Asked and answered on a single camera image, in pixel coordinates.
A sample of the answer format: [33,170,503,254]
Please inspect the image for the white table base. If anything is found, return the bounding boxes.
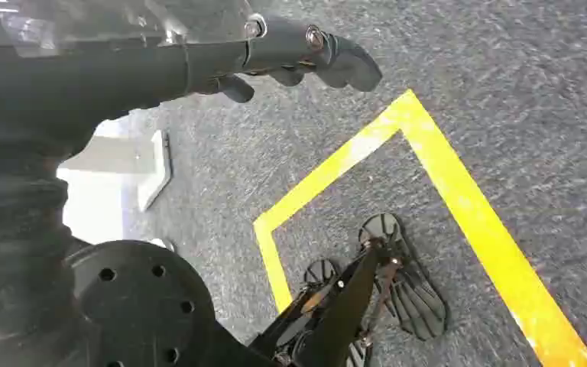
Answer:
[56,117,174,246]

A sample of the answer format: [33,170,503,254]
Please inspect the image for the black ribbed robot foot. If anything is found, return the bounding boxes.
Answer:
[303,258,374,367]
[358,213,449,342]

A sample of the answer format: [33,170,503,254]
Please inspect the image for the ribbed grey left arm sleeve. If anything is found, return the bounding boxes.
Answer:
[0,147,89,367]

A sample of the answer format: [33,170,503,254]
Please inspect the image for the yellow floor tape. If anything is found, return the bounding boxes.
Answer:
[252,89,587,367]

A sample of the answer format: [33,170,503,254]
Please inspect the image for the black round perforated robot joint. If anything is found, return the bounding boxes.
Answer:
[64,239,279,367]

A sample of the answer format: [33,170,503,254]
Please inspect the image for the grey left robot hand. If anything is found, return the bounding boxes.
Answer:
[0,14,384,155]

